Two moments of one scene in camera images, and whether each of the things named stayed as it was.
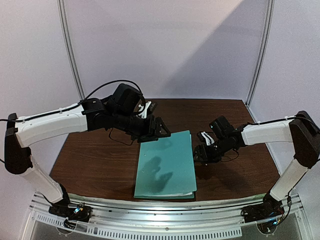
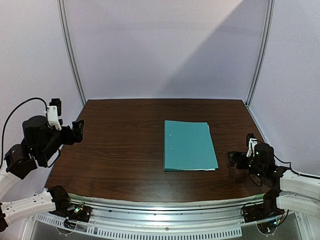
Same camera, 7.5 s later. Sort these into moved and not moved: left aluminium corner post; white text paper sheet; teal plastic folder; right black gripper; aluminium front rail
Moved: white text paper sheet; teal plastic folder; right black gripper
Not moved: aluminium front rail; left aluminium corner post
